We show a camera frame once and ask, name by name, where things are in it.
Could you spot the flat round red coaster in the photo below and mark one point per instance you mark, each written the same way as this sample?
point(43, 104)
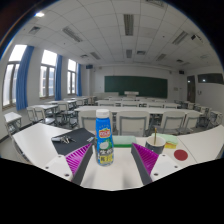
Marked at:
point(181, 155)

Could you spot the gold stirring stick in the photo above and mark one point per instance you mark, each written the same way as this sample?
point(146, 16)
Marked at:
point(155, 133)

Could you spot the blue drink bottle white cap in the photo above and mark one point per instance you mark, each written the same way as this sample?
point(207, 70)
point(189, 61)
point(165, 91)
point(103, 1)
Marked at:
point(104, 133)

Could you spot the dark high wall window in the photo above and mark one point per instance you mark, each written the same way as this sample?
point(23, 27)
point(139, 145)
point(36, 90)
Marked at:
point(210, 78)

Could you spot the green chalkboard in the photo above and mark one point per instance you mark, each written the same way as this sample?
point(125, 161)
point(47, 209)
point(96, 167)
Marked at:
point(136, 86)

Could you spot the light green yellow sponge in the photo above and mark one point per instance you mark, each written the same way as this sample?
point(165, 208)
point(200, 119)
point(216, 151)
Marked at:
point(170, 138)

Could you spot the group of white chairs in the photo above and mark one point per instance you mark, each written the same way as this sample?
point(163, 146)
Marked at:
point(133, 123)

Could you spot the black wall speaker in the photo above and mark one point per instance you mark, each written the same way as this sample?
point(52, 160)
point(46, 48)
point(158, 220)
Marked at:
point(181, 71)
point(89, 66)

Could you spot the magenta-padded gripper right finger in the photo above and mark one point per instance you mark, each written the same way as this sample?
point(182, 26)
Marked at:
point(163, 165)

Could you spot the green white sponge block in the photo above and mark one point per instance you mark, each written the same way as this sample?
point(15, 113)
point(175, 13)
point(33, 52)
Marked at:
point(124, 140)

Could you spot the bright window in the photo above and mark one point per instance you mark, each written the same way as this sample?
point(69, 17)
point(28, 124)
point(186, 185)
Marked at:
point(71, 78)
point(47, 75)
point(10, 80)

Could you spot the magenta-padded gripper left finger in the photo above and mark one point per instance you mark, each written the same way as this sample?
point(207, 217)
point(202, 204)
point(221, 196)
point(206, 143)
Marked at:
point(60, 165)

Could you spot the black mat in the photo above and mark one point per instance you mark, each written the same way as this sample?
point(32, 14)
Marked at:
point(78, 135)

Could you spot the white lectern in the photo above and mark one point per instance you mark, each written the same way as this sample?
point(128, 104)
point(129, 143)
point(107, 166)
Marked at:
point(131, 93)

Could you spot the dark door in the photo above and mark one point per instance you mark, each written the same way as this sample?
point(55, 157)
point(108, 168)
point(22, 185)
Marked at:
point(191, 89)

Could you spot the group of white desks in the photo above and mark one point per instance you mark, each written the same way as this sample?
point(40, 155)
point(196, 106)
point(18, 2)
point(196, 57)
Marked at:
point(133, 109)

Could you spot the group of ceiling lights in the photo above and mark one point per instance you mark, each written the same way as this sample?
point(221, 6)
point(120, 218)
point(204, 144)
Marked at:
point(129, 25)

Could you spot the dark blue mug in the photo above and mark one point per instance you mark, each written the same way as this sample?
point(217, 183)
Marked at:
point(156, 149)

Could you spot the blue curtain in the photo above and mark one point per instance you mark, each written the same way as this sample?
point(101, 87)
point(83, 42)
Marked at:
point(79, 80)
point(24, 78)
point(58, 78)

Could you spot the bunch of keys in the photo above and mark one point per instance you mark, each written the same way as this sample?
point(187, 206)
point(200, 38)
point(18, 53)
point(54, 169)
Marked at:
point(64, 139)

